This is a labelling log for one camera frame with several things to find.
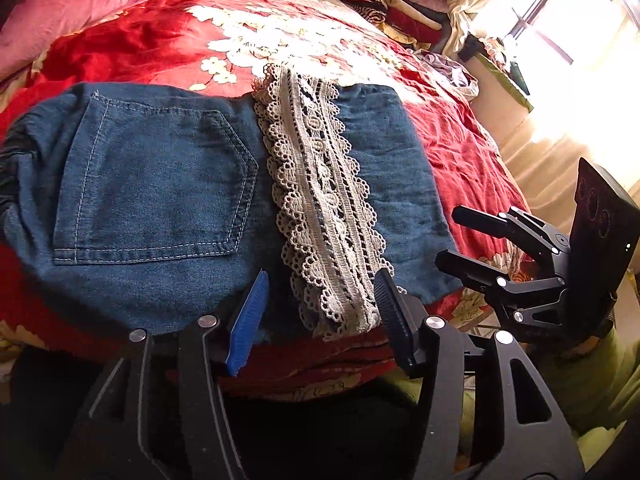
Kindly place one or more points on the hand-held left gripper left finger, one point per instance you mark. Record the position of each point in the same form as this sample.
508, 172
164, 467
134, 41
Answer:
247, 316

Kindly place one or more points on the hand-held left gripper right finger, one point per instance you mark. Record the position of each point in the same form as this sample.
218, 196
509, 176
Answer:
395, 310

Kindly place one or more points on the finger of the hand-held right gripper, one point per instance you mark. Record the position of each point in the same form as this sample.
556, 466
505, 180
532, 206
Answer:
475, 270
500, 225

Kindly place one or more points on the blue denim pants lace trim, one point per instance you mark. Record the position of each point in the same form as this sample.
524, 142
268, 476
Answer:
150, 185

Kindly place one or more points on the person's right forearm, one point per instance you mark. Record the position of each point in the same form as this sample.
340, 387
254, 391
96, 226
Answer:
590, 385

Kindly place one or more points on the person's black garment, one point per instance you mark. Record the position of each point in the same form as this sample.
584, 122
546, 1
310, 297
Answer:
310, 440

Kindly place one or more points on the green window seat cushion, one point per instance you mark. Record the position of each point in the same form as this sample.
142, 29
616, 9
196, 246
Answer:
515, 85

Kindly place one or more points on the purple clothes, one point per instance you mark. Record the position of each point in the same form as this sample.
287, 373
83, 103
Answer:
445, 66

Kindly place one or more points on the dark crumpled clothes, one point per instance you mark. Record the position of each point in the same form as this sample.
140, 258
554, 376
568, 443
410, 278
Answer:
475, 47

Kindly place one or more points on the window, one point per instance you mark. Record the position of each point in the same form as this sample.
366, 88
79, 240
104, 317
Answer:
560, 5

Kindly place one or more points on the stack of folded clothes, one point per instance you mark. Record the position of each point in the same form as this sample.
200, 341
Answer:
400, 10

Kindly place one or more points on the red floral blanket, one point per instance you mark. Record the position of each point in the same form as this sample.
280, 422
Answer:
150, 45

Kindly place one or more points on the pink quilt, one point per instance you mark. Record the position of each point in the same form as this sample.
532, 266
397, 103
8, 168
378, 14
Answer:
75, 0

